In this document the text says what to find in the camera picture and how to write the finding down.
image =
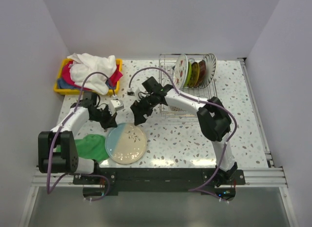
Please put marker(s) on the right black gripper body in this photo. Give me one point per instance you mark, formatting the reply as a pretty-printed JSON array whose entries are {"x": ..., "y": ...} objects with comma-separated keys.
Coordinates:
[{"x": 146, "y": 105}]

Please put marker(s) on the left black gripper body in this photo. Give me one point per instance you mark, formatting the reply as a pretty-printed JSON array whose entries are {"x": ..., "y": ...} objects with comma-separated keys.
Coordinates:
[{"x": 103, "y": 116}]

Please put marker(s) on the wire dish rack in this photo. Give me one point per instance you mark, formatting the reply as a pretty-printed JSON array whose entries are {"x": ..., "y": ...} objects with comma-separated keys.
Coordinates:
[{"x": 167, "y": 62}]

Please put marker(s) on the watermelon pattern white plate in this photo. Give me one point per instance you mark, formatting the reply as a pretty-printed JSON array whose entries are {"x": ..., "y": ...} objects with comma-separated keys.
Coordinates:
[{"x": 181, "y": 71}]

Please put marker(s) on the yellow patterned plate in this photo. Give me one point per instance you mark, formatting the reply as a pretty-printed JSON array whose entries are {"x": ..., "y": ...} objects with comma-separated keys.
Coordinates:
[{"x": 194, "y": 74}]

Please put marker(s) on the red floral plate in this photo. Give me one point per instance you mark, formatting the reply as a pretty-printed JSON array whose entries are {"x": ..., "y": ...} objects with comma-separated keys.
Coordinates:
[{"x": 202, "y": 74}]

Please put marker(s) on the blue striped white plate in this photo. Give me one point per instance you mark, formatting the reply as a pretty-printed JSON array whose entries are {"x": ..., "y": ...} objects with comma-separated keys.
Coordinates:
[{"x": 211, "y": 67}]

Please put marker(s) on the red patterned small dish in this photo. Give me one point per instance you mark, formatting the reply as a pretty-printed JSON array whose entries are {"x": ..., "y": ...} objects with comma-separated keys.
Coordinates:
[{"x": 176, "y": 109}]

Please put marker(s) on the lime green plate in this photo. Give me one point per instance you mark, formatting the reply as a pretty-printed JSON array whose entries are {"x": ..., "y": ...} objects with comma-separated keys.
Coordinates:
[{"x": 189, "y": 73}]

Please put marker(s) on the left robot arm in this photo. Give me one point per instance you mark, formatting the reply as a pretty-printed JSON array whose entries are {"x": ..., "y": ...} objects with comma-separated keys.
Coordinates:
[{"x": 50, "y": 162}]

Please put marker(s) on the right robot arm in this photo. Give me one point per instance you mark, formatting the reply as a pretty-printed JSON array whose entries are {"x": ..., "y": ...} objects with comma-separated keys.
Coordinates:
[{"x": 216, "y": 123}]

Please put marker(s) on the green cloth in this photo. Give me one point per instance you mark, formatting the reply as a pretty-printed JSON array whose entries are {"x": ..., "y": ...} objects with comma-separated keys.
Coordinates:
[{"x": 91, "y": 146}]

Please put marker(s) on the yellow plastic bin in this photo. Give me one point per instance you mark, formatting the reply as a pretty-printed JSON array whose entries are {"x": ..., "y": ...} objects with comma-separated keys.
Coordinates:
[{"x": 76, "y": 91}]

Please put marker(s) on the blue checked cloth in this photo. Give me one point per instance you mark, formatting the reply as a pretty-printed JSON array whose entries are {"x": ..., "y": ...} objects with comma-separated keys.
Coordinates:
[{"x": 61, "y": 83}]

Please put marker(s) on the white towel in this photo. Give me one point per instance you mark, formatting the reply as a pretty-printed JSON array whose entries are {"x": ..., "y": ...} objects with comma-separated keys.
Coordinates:
[{"x": 92, "y": 71}]

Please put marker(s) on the pink cloth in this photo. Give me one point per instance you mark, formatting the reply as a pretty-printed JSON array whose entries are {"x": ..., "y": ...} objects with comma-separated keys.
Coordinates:
[{"x": 65, "y": 74}]

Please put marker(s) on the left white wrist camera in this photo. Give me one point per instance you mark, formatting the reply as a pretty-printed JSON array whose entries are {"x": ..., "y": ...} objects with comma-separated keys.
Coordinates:
[{"x": 115, "y": 105}]

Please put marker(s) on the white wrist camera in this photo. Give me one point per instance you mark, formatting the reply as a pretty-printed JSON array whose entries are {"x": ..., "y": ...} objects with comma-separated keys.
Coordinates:
[
  {"x": 134, "y": 92},
  {"x": 115, "y": 105}
]

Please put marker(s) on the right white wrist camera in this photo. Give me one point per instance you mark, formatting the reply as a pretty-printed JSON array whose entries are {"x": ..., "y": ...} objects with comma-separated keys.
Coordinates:
[{"x": 134, "y": 92}]

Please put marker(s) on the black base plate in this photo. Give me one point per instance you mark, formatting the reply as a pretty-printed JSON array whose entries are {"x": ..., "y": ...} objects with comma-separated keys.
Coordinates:
[{"x": 112, "y": 181}]

